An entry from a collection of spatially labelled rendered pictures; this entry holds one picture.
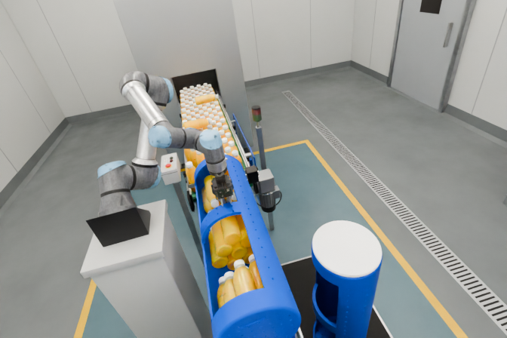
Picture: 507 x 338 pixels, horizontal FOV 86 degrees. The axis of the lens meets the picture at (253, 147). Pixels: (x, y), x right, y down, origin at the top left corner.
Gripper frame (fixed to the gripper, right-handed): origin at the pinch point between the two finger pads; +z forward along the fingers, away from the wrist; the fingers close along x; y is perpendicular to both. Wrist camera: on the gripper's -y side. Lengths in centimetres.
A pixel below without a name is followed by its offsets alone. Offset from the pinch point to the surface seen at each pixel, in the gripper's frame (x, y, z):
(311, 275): 47, -18, 108
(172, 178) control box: -29, -55, 20
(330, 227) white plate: 42.5, 13.4, 19.6
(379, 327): 72, 25, 108
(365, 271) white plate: 45, 37, 19
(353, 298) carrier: 40, 38, 34
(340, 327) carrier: 37, 37, 60
